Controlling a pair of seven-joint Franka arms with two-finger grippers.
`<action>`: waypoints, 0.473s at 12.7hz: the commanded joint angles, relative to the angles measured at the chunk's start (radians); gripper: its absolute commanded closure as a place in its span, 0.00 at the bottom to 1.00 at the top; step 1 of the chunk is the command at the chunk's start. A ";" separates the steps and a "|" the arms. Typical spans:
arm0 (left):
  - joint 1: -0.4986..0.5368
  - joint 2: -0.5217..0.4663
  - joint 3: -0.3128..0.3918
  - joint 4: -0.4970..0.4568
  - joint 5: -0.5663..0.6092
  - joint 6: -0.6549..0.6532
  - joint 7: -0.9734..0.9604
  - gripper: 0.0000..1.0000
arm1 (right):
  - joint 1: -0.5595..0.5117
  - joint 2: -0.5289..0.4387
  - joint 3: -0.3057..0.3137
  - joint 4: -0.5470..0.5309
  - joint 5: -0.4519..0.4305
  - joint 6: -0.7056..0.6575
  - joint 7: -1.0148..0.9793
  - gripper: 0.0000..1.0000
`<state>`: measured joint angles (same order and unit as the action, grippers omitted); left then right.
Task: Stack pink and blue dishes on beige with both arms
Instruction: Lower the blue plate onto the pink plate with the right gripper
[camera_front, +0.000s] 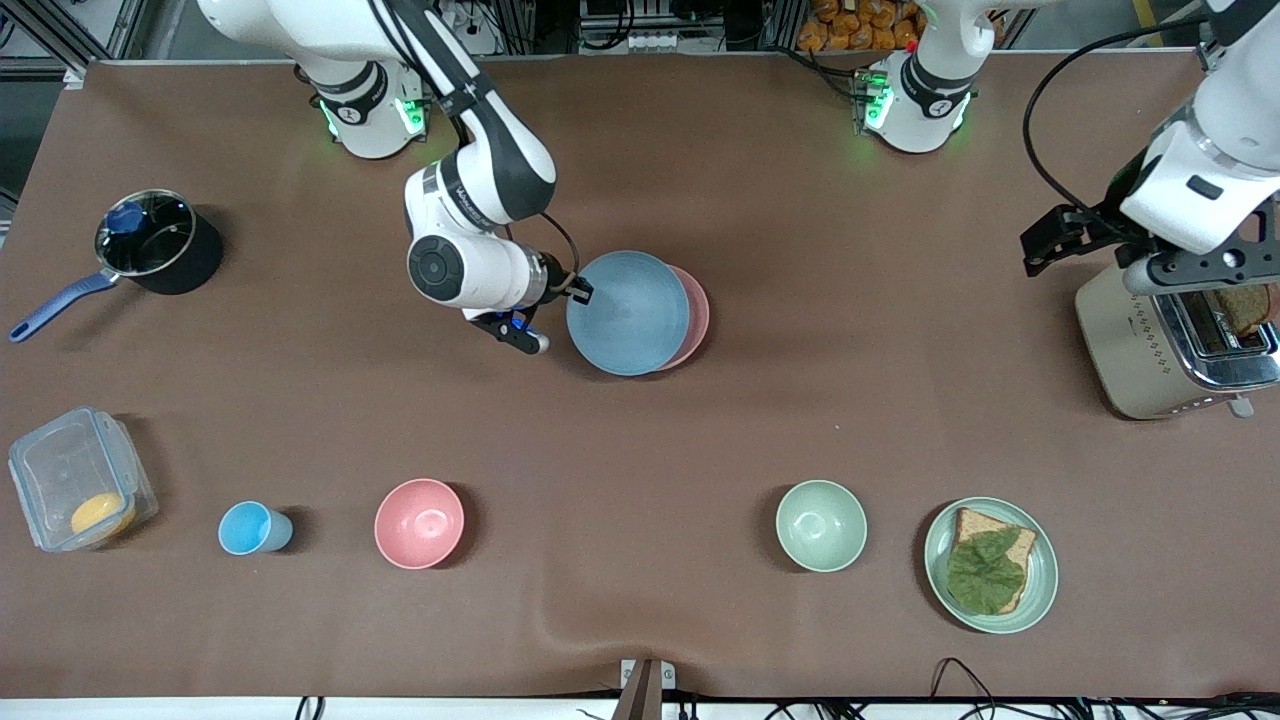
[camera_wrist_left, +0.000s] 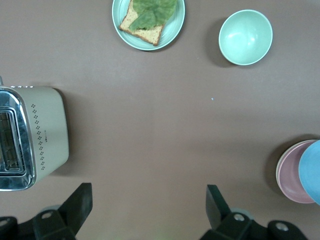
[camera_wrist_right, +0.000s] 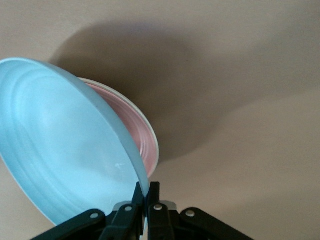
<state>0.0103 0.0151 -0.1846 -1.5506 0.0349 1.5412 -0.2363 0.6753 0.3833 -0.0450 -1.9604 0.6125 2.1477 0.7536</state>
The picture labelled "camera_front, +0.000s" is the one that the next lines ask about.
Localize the blue plate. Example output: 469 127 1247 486
566 250 691 378

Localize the pink plate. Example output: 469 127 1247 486
655 265 711 371

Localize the beige chrome toaster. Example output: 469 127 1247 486
1075 262 1280 421

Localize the dark toast slice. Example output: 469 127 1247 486
1205 285 1279 338

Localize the pink bowl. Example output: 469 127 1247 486
374 478 467 571

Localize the brown bread slice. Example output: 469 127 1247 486
950 507 1039 615

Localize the orange snack bag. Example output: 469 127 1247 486
795 0 926 53

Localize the green plate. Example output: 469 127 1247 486
923 497 1059 635

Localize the green lettuce leaf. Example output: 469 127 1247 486
946 528 1027 615

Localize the green bowl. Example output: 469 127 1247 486
776 480 869 574

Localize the blue cup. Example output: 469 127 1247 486
218 500 294 556

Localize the glass lid with blue knob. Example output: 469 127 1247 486
95 190 196 279

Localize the orange round food piece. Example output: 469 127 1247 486
70 492 136 538

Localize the clear plastic container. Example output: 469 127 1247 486
8 406 159 554

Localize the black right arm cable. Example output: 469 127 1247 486
370 0 583 293

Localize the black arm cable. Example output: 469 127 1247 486
1020 18 1213 218
370 0 583 293

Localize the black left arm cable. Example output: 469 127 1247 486
1020 18 1213 218

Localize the black pot with blue handle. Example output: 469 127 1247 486
8 188 226 344

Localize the metal bracket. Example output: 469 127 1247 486
620 658 677 720

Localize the black loose cable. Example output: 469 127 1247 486
930 657 1011 720

